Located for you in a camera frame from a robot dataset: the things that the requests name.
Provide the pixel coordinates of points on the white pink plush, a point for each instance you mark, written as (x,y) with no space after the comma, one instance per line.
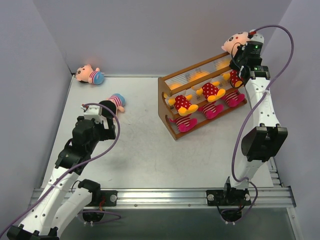
(210,110)
(184,123)
(233,99)

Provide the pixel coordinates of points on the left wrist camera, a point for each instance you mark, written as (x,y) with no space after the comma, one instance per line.
(92,112)

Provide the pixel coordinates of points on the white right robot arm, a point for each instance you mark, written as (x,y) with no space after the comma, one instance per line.
(267,136)

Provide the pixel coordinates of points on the black hair boy plush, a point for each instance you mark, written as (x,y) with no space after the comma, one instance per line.
(116,103)

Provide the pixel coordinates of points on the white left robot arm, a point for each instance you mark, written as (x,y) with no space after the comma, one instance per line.
(48,217)

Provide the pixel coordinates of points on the aluminium table edge rail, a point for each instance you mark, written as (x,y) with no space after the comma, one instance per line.
(195,198)

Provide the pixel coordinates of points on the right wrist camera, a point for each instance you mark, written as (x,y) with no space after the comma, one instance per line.
(255,36)

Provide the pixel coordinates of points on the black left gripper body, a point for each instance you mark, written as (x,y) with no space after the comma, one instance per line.
(108,124)

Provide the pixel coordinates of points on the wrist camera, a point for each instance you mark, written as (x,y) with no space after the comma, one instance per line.
(255,36)
(92,112)

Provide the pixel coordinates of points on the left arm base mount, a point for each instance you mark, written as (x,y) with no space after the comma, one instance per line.
(108,198)

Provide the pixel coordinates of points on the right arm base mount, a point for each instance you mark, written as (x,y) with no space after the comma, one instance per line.
(222,197)

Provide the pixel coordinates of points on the wooden toy shelf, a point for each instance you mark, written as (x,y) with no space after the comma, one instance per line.
(193,97)

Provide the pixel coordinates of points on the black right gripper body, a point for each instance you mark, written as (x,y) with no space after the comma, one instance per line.
(239,65)

